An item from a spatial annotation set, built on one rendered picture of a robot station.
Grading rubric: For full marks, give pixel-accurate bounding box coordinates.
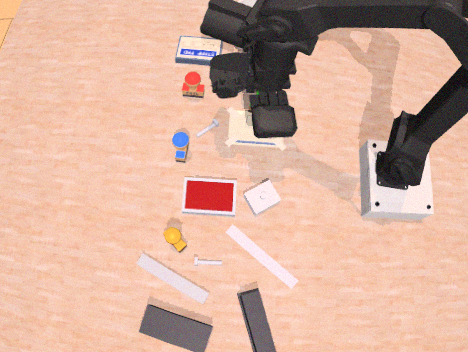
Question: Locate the white flat bar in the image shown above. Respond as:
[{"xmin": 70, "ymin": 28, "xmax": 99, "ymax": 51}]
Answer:
[
  {"xmin": 137, "ymin": 253, "xmax": 209, "ymax": 304},
  {"xmin": 226, "ymin": 225, "xmax": 298, "ymax": 289}
]

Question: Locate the white ceramic mug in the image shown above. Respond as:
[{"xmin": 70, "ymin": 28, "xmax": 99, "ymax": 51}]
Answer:
[{"xmin": 238, "ymin": 0, "xmax": 257, "ymax": 7}]

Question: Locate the red-handled rubber stamp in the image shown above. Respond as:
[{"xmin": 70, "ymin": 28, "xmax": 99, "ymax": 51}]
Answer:
[{"xmin": 182, "ymin": 71, "xmax": 205, "ymax": 98}]

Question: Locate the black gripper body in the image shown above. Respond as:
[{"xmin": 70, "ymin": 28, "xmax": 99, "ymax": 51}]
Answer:
[{"xmin": 243, "ymin": 40, "xmax": 298, "ymax": 138}]

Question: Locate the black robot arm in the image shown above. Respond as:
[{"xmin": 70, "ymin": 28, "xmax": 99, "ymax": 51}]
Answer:
[{"xmin": 200, "ymin": 0, "xmax": 468, "ymax": 191}]

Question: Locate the cream paper card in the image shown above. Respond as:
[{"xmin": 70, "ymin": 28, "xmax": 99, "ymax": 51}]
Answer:
[{"xmin": 224, "ymin": 106, "xmax": 286, "ymax": 151}]

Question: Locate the orange rubber stamp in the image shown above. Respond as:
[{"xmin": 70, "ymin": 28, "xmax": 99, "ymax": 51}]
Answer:
[{"xmin": 163, "ymin": 227, "xmax": 187, "ymax": 253}]

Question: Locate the blue-handled stamp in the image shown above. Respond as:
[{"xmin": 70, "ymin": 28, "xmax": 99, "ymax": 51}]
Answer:
[{"xmin": 172, "ymin": 132, "xmax": 190, "ymax": 163}]

